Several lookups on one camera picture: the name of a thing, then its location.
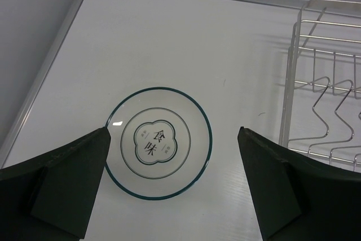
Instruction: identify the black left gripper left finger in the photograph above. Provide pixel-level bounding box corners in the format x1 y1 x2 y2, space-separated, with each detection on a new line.
1 127 111 240

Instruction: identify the metal wire dish rack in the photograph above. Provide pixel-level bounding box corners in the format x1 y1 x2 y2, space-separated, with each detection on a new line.
279 0 360 172

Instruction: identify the white plate with teal rim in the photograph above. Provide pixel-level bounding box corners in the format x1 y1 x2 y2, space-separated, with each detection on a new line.
105 86 213 201

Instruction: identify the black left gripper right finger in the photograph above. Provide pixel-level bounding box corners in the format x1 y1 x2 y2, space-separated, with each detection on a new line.
237 127 360 240

